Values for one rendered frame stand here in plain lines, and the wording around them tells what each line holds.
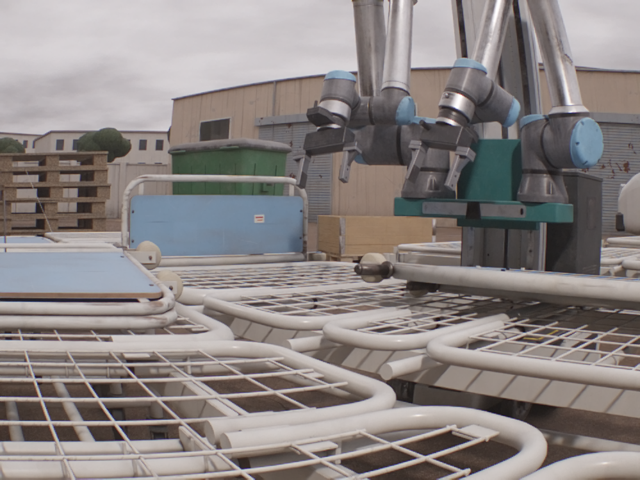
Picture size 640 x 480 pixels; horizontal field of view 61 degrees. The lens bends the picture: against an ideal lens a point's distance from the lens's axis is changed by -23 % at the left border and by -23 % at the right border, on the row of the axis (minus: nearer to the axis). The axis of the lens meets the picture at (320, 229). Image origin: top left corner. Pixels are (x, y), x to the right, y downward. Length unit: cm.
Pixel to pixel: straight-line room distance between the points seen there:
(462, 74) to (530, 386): 88
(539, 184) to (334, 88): 67
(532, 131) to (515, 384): 110
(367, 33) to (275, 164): 604
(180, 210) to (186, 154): 611
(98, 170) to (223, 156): 242
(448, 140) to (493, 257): 84
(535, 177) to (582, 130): 27
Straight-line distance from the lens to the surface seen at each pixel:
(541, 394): 102
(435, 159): 221
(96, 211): 591
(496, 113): 169
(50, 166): 580
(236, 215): 225
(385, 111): 196
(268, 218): 233
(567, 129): 185
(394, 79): 201
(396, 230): 790
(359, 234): 773
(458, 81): 163
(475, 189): 227
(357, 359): 128
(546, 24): 190
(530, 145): 199
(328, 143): 182
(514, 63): 232
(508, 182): 220
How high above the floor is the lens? 70
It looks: 2 degrees down
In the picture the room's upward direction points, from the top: 1 degrees clockwise
